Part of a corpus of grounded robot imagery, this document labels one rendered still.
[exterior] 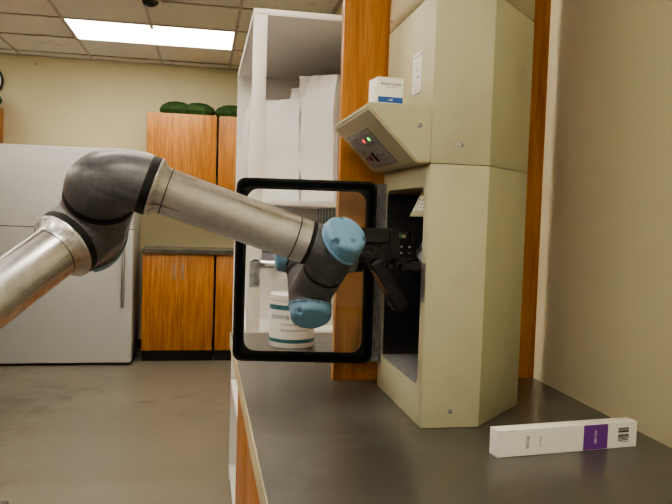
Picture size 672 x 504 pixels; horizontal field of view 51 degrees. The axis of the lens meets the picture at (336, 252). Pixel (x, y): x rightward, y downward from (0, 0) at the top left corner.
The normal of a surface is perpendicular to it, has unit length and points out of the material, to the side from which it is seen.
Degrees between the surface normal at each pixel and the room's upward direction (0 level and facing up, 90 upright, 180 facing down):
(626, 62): 90
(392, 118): 90
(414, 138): 90
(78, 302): 90
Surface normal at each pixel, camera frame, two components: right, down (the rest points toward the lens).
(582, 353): -0.98, -0.02
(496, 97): 0.83, 0.06
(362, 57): 0.18, 0.06
